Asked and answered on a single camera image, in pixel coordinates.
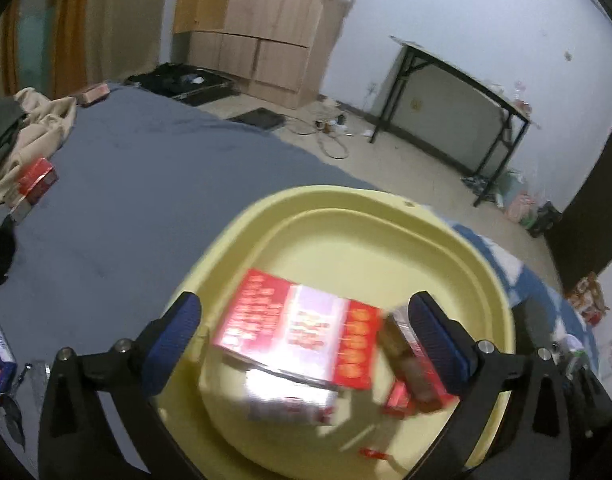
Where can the wooden wardrobe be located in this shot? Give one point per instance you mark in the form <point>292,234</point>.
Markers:
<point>271,25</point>

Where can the dark door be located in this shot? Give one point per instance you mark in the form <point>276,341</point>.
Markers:
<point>591,200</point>

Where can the red cigarette pack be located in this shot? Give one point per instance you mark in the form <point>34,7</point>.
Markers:
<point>403,360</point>
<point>36,180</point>

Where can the white plastic bag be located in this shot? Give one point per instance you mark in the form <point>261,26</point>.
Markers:
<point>611,360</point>

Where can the orange snack bag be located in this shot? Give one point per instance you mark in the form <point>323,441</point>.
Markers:
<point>588,300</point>

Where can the yellow plastic basin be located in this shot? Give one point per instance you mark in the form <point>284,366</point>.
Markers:
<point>357,250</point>

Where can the brown curtain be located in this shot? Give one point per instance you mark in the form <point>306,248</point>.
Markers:
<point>106,20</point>

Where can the black folding table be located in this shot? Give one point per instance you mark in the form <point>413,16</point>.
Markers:
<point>451,67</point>

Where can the beige cloth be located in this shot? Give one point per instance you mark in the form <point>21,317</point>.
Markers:
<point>41,125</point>

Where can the black open suitcase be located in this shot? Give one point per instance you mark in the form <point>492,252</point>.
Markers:
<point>181,82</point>

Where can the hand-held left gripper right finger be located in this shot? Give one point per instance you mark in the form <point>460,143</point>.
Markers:
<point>435,341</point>

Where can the large red carton box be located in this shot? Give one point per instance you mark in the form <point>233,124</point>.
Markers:
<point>286,325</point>

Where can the black bag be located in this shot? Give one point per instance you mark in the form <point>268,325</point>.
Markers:
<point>546,220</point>

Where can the grey bed sheet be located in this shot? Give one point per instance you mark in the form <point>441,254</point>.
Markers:
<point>161,185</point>

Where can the clear plastic wrapper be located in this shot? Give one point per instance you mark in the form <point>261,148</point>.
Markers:
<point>36,380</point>

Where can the small clear bottle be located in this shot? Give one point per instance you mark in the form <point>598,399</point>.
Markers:
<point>520,92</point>

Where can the pink small box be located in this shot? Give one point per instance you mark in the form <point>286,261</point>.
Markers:
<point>93,94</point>

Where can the pink plastic bag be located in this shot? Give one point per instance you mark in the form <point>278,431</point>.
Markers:
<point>518,202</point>

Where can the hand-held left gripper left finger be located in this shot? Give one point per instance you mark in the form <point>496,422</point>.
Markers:
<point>178,331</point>

